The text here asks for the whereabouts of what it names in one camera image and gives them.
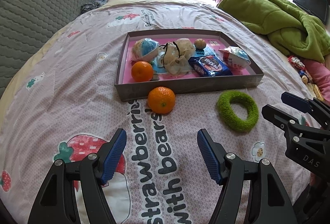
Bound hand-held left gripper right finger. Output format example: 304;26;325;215
197;128;294;224

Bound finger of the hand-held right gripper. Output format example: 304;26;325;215
281;92;330;130
262;104;302;135

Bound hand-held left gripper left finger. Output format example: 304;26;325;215
27;128;127;224

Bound red white clear snack packet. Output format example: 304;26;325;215
219;46;251;70

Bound grey cardboard box tray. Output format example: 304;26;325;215
114;29;264;103

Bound orange mandarin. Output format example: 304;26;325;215
147;86;176;114
131;61;154;82

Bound blue cookie packet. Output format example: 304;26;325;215
188;55;232;78

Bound beige mesh drawstring bag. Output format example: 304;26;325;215
157;38;196;75

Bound red wrapped candy packets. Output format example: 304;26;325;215
287;56;314;84

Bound pink cloth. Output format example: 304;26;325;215
304;59;330;97

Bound green fuzzy hair scrunchie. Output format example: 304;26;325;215
216;90;259;133

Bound strawberry printed bedsheet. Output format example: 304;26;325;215
0;0;325;224

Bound green fleece blanket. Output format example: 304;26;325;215
217;0;330;63

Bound round plastic-wrapped blue toy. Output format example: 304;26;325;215
131;38;159;62

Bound dark blue patterned cloth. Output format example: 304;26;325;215
80;0;108;14

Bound grey quilted headboard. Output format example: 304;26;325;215
0;0;94;95

